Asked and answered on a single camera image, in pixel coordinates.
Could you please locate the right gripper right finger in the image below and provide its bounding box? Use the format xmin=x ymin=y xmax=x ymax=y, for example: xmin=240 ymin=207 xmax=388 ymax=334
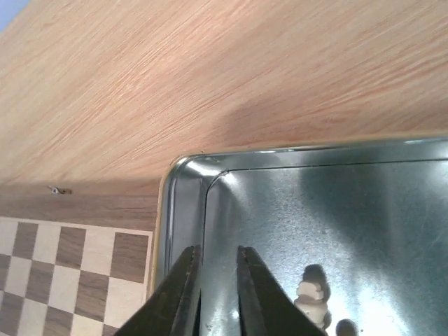
xmin=237 ymin=246 xmax=325 ymax=335

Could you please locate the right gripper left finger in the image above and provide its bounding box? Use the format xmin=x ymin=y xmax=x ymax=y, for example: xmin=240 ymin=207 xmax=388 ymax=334
xmin=115 ymin=245 xmax=202 ymax=336

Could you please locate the white chess pieces pile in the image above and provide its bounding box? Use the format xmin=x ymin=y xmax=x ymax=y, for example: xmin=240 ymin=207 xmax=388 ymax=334
xmin=293 ymin=265 xmax=358 ymax=336

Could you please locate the wooden chess board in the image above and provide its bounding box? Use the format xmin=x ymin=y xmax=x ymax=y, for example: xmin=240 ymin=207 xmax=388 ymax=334
xmin=1 ymin=190 xmax=158 ymax=335

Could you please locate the gold tin tray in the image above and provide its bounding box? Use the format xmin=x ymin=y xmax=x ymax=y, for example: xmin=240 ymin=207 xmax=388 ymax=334
xmin=153 ymin=137 xmax=447 ymax=335

